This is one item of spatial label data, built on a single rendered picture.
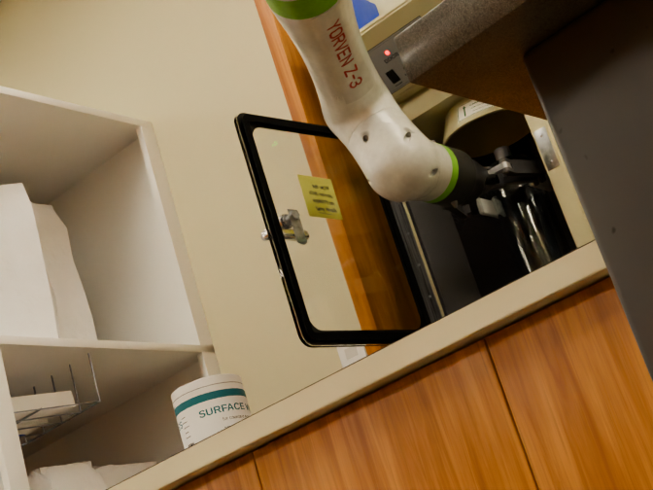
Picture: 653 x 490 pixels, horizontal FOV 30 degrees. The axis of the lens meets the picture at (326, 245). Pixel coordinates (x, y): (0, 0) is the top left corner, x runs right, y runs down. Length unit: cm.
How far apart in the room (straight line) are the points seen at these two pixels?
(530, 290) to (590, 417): 18
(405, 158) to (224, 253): 124
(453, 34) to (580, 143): 12
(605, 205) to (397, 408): 93
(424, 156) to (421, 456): 43
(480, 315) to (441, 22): 81
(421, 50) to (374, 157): 89
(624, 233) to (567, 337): 77
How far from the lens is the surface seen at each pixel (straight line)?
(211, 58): 307
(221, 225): 296
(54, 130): 307
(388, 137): 178
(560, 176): 195
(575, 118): 89
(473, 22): 88
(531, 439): 164
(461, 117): 208
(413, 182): 177
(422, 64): 90
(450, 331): 167
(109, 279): 321
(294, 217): 187
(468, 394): 169
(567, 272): 159
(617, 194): 86
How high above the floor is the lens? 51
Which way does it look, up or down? 20 degrees up
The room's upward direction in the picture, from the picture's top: 18 degrees counter-clockwise
